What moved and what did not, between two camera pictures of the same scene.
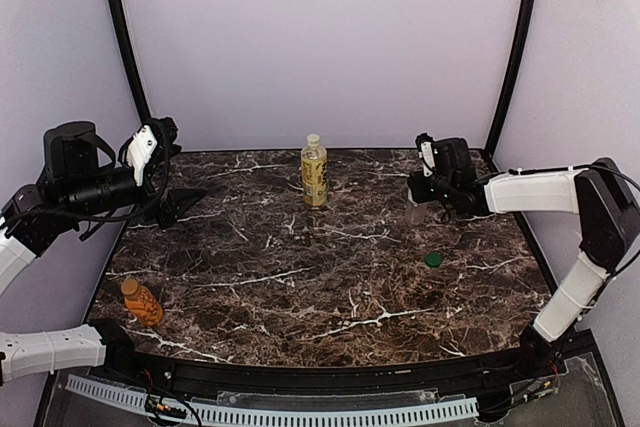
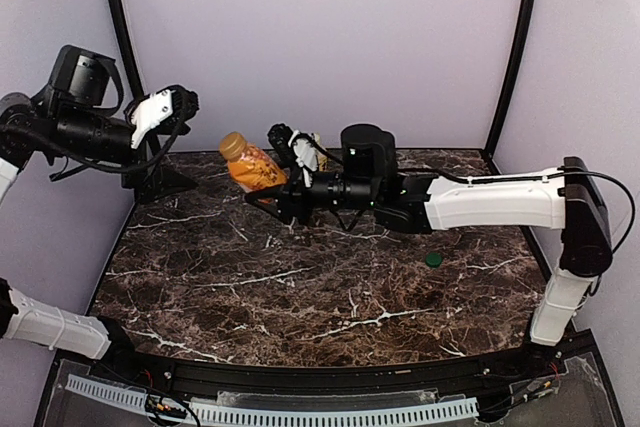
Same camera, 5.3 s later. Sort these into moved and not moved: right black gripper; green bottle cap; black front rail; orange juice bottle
Moved: right black gripper; orange juice bottle
Not moved: black front rail; green bottle cap
